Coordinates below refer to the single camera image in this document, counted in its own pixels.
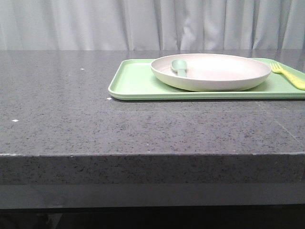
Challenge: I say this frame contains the white round plate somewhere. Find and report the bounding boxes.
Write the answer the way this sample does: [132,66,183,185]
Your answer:
[151,53,271,92]

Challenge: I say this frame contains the yellow plastic fork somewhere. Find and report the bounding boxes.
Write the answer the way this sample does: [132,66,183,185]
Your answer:
[270,62,305,90]

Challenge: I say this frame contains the light green plastic tray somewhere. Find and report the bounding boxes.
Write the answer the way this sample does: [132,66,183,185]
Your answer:
[108,59,305,101]

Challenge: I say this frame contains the teal green plastic spoon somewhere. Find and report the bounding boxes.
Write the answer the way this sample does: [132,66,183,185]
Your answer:
[171,59,187,77]

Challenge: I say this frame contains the white pleated curtain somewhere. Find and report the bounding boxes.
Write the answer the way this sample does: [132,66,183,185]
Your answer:
[0,0,305,51]

